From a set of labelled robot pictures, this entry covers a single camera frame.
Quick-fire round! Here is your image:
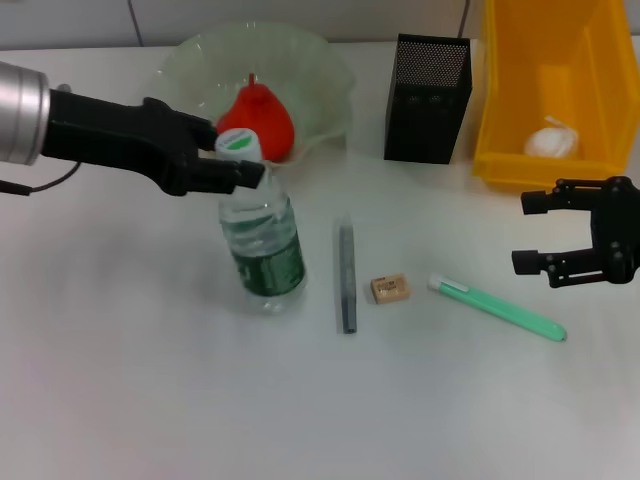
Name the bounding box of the grey glitter pen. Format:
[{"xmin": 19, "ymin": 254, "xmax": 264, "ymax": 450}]
[{"xmin": 333, "ymin": 214, "xmax": 359, "ymax": 336}]

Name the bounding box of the red orange toy fruit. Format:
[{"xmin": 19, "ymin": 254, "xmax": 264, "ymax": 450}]
[{"xmin": 215, "ymin": 72, "xmax": 297, "ymax": 164}]

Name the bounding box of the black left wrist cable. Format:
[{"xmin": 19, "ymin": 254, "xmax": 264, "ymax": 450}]
[{"xmin": 0, "ymin": 162, "xmax": 82, "ymax": 197}]

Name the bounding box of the yellow plastic bin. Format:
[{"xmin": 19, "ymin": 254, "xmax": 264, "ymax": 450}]
[{"xmin": 472, "ymin": 0, "xmax": 632, "ymax": 196}]

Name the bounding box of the green glass fruit plate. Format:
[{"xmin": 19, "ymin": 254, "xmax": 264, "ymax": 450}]
[{"xmin": 157, "ymin": 19, "xmax": 359, "ymax": 166}]

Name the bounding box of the black mesh pen holder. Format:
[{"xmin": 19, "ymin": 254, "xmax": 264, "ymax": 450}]
[{"xmin": 383, "ymin": 33, "xmax": 474, "ymax": 165}]

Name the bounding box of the clear water bottle green label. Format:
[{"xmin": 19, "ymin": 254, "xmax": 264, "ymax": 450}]
[{"xmin": 214, "ymin": 127, "xmax": 308, "ymax": 315}]

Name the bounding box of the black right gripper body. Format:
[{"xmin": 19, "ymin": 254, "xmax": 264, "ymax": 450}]
[{"xmin": 587, "ymin": 174, "xmax": 640, "ymax": 286}]

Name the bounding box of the white paper ball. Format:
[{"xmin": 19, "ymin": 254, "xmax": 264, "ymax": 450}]
[{"xmin": 522, "ymin": 115, "xmax": 581, "ymax": 160}]

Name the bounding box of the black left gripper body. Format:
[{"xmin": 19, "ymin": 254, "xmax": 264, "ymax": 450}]
[{"xmin": 42, "ymin": 87, "xmax": 201, "ymax": 199}]

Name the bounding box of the small tan eraser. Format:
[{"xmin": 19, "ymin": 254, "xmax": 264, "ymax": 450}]
[{"xmin": 369, "ymin": 272, "xmax": 412, "ymax": 305}]

